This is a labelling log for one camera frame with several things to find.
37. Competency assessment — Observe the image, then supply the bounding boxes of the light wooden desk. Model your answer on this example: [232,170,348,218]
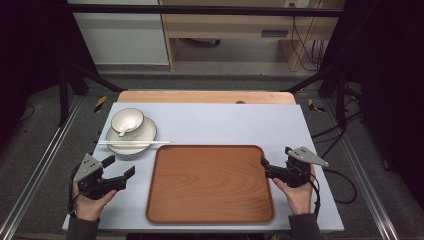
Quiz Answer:
[158,0,347,72]

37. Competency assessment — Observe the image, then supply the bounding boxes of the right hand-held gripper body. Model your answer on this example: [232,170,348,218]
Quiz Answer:
[273,146,330,189]

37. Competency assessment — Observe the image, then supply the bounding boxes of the wooden table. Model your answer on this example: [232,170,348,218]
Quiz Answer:
[116,89,297,106]

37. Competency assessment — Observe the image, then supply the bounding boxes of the thin black floor cable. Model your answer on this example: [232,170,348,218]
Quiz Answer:
[17,104,36,123]

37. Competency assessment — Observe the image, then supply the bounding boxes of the black cables under desk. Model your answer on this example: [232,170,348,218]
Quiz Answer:
[290,15,327,72]

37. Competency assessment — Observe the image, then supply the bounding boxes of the person's left hand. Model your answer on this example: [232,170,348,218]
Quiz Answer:
[72,181,119,222]

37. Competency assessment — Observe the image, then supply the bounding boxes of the white wall socket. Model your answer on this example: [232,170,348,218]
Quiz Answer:
[284,0,311,9]

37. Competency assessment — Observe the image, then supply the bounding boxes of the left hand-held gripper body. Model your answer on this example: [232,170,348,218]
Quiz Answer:
[73,153,128,201]

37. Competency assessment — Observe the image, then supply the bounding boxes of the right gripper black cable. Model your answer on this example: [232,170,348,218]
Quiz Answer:
[308,168,358,221]

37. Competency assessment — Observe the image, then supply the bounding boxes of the white ceramic spoon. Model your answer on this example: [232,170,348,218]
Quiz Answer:
[117,117,141,138]

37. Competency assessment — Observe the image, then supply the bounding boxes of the yellow and black tape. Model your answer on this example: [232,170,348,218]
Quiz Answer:
[307,97,327,113]
[93,95,108,114]

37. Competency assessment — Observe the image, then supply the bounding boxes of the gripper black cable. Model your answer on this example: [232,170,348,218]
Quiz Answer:
[67,165,82,215]
[308,168,358,221]

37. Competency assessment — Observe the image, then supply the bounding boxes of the black horizontal frame bar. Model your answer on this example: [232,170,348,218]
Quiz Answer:
[65,3,345,18]

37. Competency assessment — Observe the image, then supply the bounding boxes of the white chopstick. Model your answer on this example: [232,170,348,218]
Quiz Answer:
[98,142,161,147]
[98,140,171,144]

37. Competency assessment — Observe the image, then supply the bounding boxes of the brown wooden tray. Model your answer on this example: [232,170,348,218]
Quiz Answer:
[145,144,276,225]

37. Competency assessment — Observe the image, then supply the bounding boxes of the white cabinet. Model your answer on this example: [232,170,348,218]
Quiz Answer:
[67,0,170,66]

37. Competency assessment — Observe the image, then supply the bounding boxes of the black curtain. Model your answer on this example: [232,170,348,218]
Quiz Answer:
[0,0,98,148]
[319,0,424,209]

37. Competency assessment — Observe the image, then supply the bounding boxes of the white plate with dark rim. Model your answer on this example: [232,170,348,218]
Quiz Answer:
[105,115,158,157]

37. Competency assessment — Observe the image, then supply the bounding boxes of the white bowl with dark rim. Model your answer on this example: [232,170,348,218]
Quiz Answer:
[110,107,145,135]

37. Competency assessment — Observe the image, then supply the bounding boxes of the aluminium rail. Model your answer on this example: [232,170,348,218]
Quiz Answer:
[0,95,83,240]
[323,99,402,240]

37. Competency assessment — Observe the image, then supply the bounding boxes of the black metal stand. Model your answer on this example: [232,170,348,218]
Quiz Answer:
[57,59,125,127]
[285,62,348,130]

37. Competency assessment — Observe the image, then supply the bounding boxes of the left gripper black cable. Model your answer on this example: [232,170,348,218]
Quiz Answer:
[67,165,82,215]

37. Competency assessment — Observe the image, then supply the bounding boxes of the person's right hand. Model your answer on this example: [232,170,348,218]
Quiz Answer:
[272,164,317,216]

